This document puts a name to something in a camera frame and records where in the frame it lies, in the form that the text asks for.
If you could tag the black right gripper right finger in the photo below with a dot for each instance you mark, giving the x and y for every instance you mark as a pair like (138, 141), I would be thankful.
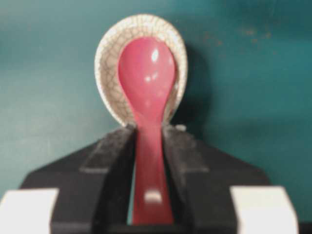
(222, 194)

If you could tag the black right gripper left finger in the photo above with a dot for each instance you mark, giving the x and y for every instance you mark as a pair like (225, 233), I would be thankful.
(63, 197)

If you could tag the red ceramic spoon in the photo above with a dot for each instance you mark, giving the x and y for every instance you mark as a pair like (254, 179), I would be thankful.
(146, 72)

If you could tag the crackle glazed spoon rest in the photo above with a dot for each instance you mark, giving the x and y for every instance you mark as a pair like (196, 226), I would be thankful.
(110, 48)

